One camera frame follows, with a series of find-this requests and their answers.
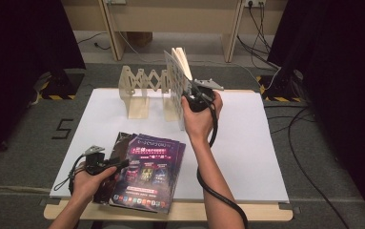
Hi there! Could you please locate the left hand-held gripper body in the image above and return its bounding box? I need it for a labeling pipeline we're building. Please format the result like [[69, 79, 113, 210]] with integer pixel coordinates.
[[82, 145, 114, 177]]

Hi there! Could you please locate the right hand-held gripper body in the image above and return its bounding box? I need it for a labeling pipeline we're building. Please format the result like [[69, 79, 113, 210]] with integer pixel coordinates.
[[183, 78, 225, 114]]

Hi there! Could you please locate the dark glossy magazine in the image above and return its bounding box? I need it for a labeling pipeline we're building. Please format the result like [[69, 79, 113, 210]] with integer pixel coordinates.
[[92, 131, 137, 204]]

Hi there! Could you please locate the thick white picture-print book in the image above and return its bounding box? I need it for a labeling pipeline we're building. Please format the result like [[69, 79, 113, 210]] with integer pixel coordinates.
[[164, 47, 193, 132]]

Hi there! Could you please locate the purple paperback book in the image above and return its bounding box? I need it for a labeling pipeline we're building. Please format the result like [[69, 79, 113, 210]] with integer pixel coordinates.
[[108, 133, 187, 215]]

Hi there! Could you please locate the expandable wooden book rack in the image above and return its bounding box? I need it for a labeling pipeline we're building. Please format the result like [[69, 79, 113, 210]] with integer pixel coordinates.
[[117, 65, 179, 122]]

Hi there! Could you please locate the person's right hand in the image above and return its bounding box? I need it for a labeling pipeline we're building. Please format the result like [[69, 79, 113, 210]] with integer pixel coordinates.
[[180, 91, 224, 144]]

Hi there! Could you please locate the person's left hand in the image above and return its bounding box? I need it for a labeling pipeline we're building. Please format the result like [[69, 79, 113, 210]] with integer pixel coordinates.
[[71, 161, 118, 204]]

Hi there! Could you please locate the white board sheet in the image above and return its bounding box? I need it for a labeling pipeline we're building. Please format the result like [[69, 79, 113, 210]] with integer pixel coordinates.
[[49, 88, 290, 204]]

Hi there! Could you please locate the beige wooden desk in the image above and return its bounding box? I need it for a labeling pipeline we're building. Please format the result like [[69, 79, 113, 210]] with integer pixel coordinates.
[[60, 0, 289, 63]]

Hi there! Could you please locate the black stand base striped tape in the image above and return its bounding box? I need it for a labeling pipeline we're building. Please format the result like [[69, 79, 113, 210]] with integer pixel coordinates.
[[255, 71, 308, 103], [38, 70, 86, 101]]

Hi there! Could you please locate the black curtain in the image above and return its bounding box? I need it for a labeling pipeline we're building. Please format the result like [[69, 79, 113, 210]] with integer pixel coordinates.
[[0, 0, 87, 168], [267, 0, 365, 220]]

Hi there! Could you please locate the thick black right gripper cable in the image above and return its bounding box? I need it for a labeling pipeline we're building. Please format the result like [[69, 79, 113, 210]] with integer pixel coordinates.
[[196, 90, 250, 229]]

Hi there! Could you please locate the black wall socket cable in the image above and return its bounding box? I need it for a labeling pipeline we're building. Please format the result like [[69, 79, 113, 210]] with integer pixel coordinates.
[[248, 1, 272, 53], [236, 33, 281, 71]]

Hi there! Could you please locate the long black floor cable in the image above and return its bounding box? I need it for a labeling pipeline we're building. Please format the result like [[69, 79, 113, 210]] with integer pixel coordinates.
[[287, 107, 351, 229]]

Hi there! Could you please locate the black cable with plug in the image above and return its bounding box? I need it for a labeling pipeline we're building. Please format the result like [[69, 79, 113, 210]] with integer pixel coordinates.
[[76, 31, 112, 52]]

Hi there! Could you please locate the white wall socket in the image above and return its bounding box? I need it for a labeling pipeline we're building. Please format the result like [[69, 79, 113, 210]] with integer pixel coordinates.
[[245, 0, 267, 8]]

